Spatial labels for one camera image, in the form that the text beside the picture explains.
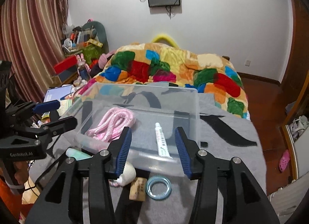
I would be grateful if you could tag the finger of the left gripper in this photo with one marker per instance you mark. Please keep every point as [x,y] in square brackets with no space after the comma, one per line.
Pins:
[47,107]
[48,130]

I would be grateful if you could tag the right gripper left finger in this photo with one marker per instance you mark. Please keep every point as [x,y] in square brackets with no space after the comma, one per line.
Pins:
[61,201]

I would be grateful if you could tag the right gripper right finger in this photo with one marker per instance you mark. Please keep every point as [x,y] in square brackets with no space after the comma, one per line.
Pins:
[244,201]

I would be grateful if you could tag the mint green bottle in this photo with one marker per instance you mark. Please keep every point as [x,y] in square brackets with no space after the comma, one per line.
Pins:
[77,154]

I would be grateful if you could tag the white pill bottle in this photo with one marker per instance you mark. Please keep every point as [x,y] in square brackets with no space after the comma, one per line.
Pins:
[128,175]

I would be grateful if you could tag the small brown cork tag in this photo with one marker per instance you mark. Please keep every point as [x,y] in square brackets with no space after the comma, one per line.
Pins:
[138,189]

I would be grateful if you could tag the person's left hand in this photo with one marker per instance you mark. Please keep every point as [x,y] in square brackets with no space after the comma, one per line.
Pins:
[22,173]

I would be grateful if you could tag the blue notebook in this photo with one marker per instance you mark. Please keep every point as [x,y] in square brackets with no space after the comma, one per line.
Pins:
[57,93]

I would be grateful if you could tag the grey black zebra blanket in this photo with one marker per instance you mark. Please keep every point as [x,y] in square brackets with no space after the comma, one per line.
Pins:
[220,133]

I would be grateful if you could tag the pink croc shoe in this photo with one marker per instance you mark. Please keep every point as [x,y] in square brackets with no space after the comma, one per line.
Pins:
[284,161]

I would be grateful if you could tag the red box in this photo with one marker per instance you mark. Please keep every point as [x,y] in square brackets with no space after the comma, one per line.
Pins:
[65,64]

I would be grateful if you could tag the pink bunny water bottle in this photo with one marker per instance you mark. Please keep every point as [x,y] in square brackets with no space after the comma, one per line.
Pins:
[82,67]

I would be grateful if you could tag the white ointment tube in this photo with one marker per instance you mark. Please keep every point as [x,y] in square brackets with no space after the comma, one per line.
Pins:
[161,142]

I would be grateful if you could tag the striped pink curtain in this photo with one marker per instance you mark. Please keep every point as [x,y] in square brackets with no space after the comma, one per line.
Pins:
[31,35]

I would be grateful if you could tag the pink knit hat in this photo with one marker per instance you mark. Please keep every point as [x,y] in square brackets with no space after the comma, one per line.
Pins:
[104,58]

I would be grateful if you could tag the green grey plush chair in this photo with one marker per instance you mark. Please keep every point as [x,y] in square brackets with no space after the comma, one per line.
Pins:
[97,32]

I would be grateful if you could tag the clear plastic storage bin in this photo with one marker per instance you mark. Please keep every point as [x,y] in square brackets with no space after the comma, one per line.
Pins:
[171,107]

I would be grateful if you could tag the colourful patchwork quilt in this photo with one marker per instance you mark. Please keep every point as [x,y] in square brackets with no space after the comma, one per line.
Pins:
[151,63]

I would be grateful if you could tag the yellow pillow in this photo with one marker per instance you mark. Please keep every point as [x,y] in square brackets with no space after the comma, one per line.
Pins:
[166,39]

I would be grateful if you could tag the wall power socket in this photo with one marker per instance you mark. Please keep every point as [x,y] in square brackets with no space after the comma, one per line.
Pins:
[247,63]

